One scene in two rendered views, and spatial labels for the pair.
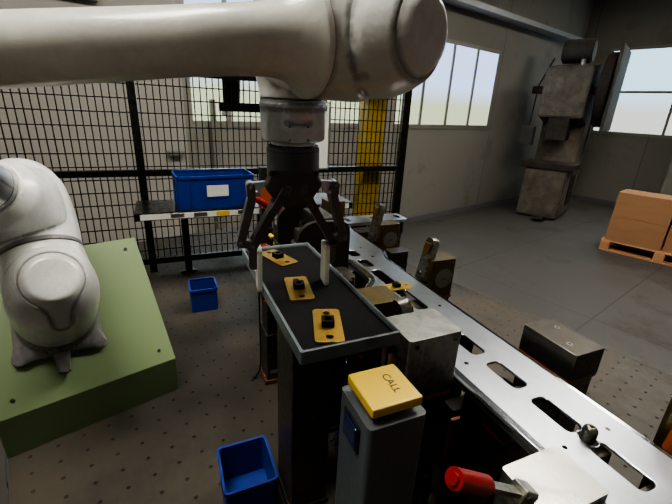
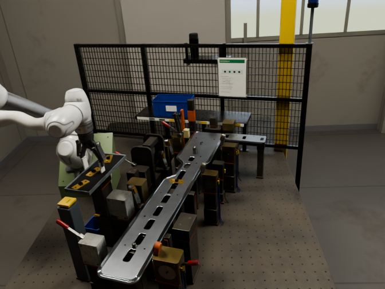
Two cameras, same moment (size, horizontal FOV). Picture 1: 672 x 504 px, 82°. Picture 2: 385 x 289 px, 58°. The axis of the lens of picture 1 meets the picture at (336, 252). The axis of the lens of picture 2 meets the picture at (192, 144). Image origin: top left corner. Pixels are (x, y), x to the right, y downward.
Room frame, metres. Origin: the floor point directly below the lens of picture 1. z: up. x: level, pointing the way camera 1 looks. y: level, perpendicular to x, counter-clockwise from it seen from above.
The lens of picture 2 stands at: (-0.20, -1.39, 2.06)
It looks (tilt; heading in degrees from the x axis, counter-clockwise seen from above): 27 degrees down; 44
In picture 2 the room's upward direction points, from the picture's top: 4 degrees counter-clockwise
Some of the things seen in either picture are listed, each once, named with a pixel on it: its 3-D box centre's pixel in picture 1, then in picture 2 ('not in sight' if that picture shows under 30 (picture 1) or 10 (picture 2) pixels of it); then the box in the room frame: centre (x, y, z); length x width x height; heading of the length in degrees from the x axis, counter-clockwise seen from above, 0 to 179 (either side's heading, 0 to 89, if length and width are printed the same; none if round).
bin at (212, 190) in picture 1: (213, 188); (173, 105); (1.60, 0.52, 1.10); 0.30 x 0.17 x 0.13; 119
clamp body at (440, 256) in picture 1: (434, 308); (213, 198); (1.06, -0.31, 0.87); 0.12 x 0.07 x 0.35; 114
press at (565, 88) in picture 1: (563, 131); not in sight; (6.03, -3.25, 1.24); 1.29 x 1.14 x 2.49; 130
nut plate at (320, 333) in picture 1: (327, 322); (80, 183); (0.45, 0.01, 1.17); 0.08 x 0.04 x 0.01; 6
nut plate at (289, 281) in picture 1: (298, 285); (93, 171); (0.56, 0.06, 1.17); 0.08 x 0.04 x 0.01; 15
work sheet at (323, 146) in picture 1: (306, 136); (232, 77); (1.90, 0.16, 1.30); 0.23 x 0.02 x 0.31; 114
